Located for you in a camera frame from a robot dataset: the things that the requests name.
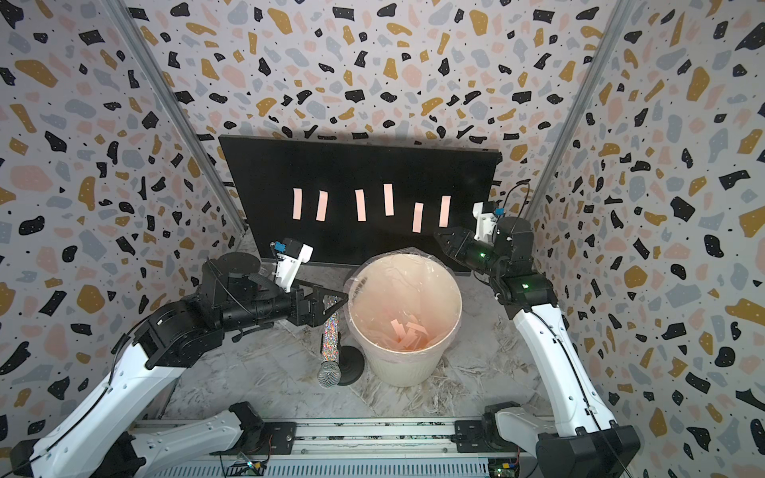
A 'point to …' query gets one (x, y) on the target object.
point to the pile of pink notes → (410, 337)
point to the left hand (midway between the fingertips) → (337, 294)
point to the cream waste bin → (402, 374)
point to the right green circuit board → (504, 467)
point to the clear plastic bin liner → (403, 305)
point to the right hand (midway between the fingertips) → (437, 236)
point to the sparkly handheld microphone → (330, 369)
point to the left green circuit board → (247, 468)
